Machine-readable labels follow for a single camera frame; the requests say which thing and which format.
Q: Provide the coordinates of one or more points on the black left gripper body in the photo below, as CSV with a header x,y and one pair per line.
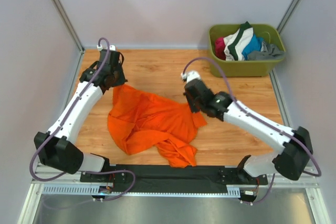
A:
x,y
119,76

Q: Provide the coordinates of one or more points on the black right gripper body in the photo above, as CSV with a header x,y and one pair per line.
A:
x,y
193,106

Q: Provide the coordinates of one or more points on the orange t shirt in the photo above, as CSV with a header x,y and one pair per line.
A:
x,y
141,120

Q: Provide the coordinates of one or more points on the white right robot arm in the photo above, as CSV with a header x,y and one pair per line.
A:
x,y
291,148

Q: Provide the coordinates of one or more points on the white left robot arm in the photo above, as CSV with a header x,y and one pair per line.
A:
x,y
56,147

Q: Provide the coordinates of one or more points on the magenta shirt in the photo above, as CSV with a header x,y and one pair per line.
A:
x,y
219,47

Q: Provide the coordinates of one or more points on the white and green shirt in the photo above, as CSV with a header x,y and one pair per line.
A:
x,y
237,42

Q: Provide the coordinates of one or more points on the blue shirt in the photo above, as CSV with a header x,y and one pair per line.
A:
x,y
254,45

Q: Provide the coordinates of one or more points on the grey shirt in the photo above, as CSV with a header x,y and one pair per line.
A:
x,y
269,52

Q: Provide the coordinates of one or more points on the olive green plastic bin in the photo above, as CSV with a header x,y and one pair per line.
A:
x,y
245,68

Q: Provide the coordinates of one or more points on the left aluminium corner post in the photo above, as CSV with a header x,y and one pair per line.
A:
x,y
63,15

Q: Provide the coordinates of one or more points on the aluminium corner post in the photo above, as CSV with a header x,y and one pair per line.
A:
x,y
63,15
295,1

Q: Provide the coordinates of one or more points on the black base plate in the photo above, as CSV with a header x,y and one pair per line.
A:
x,y
198,179

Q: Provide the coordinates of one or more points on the slotted cable duct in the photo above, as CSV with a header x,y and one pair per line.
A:
x,y
96,190

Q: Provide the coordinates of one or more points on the aluminium front rail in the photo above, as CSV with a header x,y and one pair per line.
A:
x,y
46,172

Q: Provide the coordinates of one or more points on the right aluminium corner post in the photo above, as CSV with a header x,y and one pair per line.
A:
x,y
295,1

